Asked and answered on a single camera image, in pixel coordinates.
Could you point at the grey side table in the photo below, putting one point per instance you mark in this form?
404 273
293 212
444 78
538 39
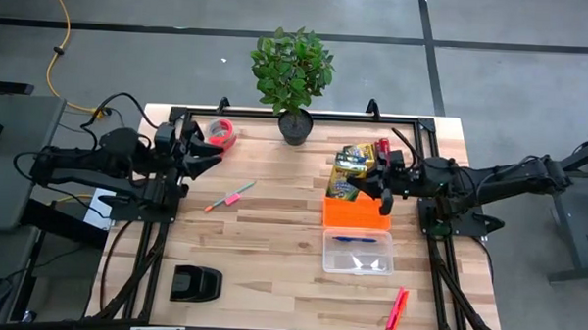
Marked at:
14 165

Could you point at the pink eraser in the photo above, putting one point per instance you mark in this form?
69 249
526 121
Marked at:
232 198

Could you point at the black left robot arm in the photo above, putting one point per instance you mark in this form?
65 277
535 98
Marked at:
118 144

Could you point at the orange marker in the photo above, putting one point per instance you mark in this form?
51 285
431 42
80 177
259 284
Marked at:
400 312

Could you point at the yellow green crayon box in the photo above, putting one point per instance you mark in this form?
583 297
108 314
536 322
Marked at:
343 187
357 156

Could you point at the blue pen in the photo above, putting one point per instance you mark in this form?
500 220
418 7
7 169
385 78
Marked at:
354 239

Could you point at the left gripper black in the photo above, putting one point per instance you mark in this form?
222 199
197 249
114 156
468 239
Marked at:
183 149

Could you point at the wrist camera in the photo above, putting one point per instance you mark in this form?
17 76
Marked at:
397 159
166 137

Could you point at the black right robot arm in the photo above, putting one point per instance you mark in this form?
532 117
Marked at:
519 175

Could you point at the grey metal stand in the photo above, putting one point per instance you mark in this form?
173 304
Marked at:
571 219

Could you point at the red tape dispenser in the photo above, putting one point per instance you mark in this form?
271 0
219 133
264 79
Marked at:
221 130

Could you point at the black frame bracket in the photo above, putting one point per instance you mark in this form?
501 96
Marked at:
222 105
373 109

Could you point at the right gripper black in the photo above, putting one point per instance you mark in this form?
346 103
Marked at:
406 181

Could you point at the black plastic holder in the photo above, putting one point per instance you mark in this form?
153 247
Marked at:
194 283

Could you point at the orange lid clear pencil case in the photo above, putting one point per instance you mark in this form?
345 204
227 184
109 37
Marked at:
356 218

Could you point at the white box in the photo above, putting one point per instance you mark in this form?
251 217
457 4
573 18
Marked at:
98 212

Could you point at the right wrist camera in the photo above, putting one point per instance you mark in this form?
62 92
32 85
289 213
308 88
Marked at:
397 159

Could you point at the black aluminium table frame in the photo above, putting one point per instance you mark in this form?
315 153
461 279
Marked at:
247 114

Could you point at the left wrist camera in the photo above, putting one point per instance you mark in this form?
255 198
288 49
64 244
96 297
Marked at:
166 137

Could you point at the flat black bar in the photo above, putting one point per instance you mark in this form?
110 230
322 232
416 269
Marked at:
7 87

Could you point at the green potted plant black pot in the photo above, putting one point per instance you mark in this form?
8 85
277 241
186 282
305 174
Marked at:
292 72

